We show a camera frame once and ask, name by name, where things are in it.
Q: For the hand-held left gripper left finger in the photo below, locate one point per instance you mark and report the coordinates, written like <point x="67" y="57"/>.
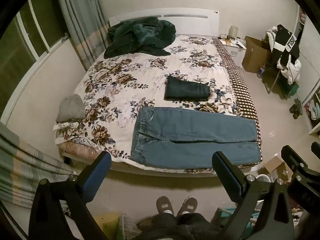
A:
<point x="97" y="172"/>

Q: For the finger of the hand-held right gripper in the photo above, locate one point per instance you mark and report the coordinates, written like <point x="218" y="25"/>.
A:
<point x="292" y="160"/>
<point x="316" y="148"/>

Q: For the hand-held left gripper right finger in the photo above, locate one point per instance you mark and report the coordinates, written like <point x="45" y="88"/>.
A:
<point x="226" y="177"/>

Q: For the blue jeans pants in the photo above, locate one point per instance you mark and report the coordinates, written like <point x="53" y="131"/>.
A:
<point x="195" y="135"/>

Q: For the small cardboard box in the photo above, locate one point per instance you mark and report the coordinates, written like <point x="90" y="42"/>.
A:
<point x="276" y="167"/>

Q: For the pink floral sheet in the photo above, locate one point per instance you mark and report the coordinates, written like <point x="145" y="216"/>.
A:
<point x="75" y="148"/>

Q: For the teal plastic basket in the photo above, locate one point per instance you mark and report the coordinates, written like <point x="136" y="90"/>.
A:
<point x="225" y="215"/>

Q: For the green shoes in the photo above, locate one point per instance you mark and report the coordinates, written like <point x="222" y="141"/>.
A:
<point x="296" y="108"/>

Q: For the grey slipper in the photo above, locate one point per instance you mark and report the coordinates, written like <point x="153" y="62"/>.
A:
<point x="187" y="206"/>
<point x="163" y="205"/>

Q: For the yellow box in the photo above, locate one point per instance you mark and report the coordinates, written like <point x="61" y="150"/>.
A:
<point x="107" y="222"/>

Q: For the grey cloth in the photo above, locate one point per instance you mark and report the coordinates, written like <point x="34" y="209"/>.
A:
<point x="71" y="108"/>

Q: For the white open wardrobe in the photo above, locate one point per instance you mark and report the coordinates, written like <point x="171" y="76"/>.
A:
<point x="311" y="80"/>

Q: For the green striped curtain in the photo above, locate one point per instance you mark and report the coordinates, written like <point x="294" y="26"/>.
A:
<point x="27" y="165"/>
<point x="80" y="17"/>

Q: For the person's dark fleece clothing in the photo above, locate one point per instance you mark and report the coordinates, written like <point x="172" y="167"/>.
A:
<point x="175" y="226"/>

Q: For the chair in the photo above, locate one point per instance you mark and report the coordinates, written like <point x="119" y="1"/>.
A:
<point x="275" y="80"/>

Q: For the folded dark jeans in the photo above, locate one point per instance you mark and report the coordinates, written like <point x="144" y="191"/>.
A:
<point x="186" y="90"/>

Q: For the floral blanket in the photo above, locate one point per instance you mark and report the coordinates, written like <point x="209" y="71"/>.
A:
<point x="140" y="80"/>

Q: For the black and white jacket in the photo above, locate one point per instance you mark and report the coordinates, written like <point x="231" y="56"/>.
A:
<point x="285" y="45"/>

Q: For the large cardboard box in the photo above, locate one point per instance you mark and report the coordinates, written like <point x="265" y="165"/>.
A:
<point x="255" y="55"/>

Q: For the white nightstand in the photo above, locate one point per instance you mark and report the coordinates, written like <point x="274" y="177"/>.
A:
<point x="233" y="50"/>

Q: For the white bedside lamp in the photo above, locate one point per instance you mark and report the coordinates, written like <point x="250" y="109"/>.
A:
<point x="233" y="32"/>

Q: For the dark green duvet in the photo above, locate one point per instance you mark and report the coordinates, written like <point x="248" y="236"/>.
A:
<point x="140" y="36"/>

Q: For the white headboard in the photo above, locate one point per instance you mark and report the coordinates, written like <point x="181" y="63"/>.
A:
<point x="190" y="22"/>

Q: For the window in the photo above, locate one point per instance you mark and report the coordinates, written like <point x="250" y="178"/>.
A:
<point x="25" y="30"/>

